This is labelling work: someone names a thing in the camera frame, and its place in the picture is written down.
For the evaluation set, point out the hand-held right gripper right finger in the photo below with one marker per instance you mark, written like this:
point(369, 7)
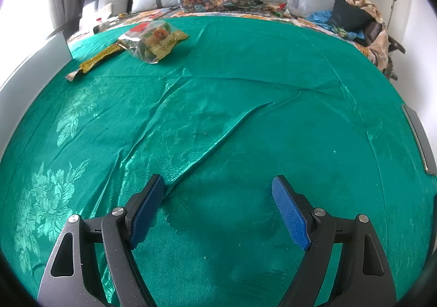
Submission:
point(290, 211)

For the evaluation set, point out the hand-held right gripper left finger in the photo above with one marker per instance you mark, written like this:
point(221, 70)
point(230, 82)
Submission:
point(146, 211)

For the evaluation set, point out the white cardboard box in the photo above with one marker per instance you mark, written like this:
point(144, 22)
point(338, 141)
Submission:
point(41, 61)

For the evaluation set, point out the green patterned satin cloth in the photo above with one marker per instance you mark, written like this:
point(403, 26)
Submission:
point(239, 105)

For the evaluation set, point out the silver phone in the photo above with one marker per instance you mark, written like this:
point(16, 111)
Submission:
point(421, 143)

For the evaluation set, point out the thin gold snack packet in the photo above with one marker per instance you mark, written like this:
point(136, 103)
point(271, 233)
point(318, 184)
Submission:
point(99, 56)

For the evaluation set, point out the clear packet with red label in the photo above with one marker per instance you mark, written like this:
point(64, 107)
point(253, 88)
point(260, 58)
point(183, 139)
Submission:
point(153, 37)

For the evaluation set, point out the colourful floral bed sheet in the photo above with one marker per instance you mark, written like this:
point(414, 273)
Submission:
point(304, 22)

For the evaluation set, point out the small bottle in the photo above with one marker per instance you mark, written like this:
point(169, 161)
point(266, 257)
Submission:
point(99, 25)

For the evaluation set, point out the blue cloth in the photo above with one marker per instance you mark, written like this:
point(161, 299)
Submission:
point(319, 17)

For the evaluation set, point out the dark brown chair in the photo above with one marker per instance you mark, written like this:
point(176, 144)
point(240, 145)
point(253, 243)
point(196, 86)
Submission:
point(374, 30)

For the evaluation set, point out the white paper bag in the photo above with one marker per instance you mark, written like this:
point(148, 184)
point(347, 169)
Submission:
point(95, 15)

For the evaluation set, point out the black bag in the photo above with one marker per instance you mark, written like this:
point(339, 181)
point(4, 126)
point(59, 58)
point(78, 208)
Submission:
point(348, 15)

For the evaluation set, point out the beige patterned blanket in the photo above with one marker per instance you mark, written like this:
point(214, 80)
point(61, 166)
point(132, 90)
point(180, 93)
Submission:
point(372, 10)

